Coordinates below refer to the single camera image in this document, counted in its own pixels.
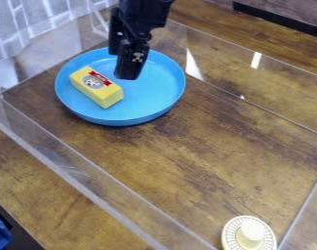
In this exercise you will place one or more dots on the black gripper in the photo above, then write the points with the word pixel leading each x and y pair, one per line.
pixel 132 20

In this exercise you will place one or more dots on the yellow butter brick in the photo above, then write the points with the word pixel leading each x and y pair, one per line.
pixel 102 90

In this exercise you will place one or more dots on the blue round tray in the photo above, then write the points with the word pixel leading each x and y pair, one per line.
pixel 150 95

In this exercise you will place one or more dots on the clear acrylic barrier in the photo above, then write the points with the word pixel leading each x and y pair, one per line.
pixel 155 227

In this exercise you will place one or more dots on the cream round lid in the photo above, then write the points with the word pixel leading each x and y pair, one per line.
pixel 247 233

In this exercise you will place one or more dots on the clear acrylic corner bracket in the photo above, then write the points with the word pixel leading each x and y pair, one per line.
pixel 99 20

